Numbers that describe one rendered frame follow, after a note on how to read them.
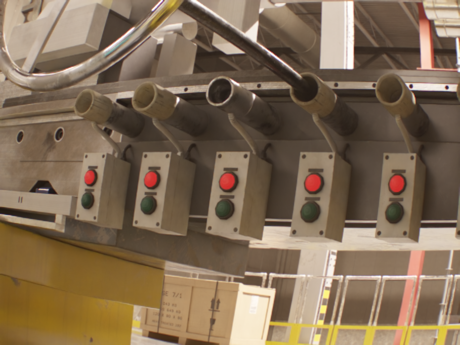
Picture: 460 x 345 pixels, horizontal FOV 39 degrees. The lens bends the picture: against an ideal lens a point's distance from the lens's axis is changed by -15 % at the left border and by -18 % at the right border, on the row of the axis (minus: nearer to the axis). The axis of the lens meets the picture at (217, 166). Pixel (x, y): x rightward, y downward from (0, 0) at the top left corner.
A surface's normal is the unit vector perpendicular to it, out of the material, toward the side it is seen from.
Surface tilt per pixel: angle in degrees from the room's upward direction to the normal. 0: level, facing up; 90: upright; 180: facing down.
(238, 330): 90
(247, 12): 90
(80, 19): 90
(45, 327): 90
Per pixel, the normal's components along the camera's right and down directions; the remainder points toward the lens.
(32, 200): -0.52, -0.24
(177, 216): 0.84, 0.01
